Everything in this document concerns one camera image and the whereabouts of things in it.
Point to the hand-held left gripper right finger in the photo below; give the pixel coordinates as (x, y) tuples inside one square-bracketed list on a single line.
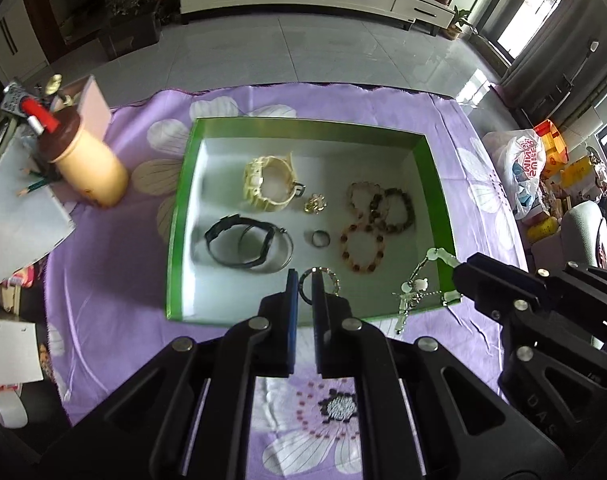
[(321, 320)]

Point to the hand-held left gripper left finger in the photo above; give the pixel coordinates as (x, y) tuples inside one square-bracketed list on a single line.
[(291, 320)]

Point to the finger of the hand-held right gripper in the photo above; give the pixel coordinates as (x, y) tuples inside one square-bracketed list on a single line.
[(558, 335), (483, 277)]

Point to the green cardboard box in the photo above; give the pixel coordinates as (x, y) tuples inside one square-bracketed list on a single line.
[(218, 282)]

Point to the gold pearl brooch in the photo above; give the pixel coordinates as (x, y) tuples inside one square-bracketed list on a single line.
[(316, 203)]

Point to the cream white wristwatch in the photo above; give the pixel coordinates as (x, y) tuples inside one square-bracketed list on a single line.
[(256, 180)]

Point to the silver bangle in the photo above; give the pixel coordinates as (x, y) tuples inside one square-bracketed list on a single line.
[(291, 250)]

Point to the yellow round packet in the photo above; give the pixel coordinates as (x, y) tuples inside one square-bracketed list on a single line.
[(542, 230)]

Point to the grey chair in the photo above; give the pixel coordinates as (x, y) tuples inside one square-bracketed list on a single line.
[(583, 225)]

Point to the black wristwatch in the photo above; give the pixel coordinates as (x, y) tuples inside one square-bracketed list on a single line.
[(218, 225)]

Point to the white printed plastic bag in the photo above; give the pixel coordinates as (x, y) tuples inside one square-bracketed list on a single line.
[(513, 160)]

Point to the yellow red snack packet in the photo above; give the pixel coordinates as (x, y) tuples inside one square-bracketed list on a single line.
[(553, 142)]

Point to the purple floral tablecloth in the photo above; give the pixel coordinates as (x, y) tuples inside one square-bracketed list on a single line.
[(133, 310)]

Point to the cream bottle-shaped pen holder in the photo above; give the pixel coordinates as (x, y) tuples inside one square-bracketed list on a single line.
[(90, 170)]

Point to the small potted plant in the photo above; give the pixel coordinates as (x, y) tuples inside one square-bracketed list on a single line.
[(462, 22)]

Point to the white paper tag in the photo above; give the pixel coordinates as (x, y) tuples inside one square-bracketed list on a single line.
[(10, 352)]

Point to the white paper sheets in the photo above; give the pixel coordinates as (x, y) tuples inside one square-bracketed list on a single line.
[(23, 225)]

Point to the pink box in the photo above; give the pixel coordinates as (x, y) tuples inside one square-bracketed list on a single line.
[(95, 105)]

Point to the green pencil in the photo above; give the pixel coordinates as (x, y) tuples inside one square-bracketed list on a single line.
[(32, 188)]

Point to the red marker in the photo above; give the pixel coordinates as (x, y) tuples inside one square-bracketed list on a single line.
[(38, 112)]

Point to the leafy plant on dark stand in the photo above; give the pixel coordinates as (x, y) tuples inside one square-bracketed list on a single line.
[(133, 15)]

